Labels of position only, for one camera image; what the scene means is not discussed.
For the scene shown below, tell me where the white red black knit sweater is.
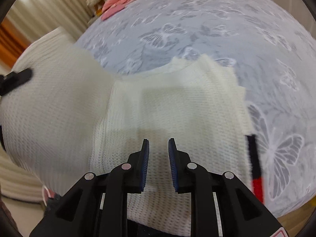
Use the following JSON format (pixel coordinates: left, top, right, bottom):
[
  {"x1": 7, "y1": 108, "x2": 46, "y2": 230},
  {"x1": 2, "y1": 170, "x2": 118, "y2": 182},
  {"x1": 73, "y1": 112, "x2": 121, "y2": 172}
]
[{"x1": 1, "y1": 28, "x2": 253, "y2": 236}]

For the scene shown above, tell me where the orange curtain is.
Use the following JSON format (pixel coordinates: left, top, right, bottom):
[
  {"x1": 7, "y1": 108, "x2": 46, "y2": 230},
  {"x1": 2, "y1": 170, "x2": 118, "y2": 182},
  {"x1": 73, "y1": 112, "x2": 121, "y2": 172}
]
[{"x1": 1, "y1": 18, "x2": 31, "y2": 68}]

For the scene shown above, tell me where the cream pleated curtain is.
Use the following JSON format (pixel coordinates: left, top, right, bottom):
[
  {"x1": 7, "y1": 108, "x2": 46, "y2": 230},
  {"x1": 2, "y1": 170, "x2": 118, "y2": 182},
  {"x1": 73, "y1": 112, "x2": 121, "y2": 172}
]
[{"x1": 5, "y1": 0, "x2": 93, "y2": 42}]

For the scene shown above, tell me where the small pink folded cloth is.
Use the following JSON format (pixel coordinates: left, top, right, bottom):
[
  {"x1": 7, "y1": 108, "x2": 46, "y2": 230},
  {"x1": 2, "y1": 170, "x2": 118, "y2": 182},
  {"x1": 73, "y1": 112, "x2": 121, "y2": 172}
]
[{"x1": 101, "y1": 4, "x2": 126, "y2": 21}]

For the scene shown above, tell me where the grey butterfly print bed cover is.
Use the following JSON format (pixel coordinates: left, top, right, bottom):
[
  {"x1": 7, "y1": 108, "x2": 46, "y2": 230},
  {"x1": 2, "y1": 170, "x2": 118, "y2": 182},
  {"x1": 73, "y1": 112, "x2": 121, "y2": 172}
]
[{"x1": 77, "y1": 0, "x2": 315, "y2": 217}]

